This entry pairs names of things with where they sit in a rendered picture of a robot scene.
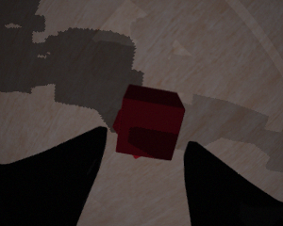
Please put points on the red cube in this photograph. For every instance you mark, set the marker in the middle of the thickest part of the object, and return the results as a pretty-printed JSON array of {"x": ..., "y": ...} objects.
[
  {"x": 116, "y": 126},
  {"x": 150, "y": 123}
]

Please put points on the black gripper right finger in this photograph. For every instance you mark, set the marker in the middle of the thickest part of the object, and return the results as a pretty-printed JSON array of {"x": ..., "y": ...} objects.
[{"x": 218, "y": 196}]

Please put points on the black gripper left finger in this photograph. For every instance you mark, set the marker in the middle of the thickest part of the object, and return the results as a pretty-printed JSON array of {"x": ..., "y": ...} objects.
[{"x": 50, "y": 188}]

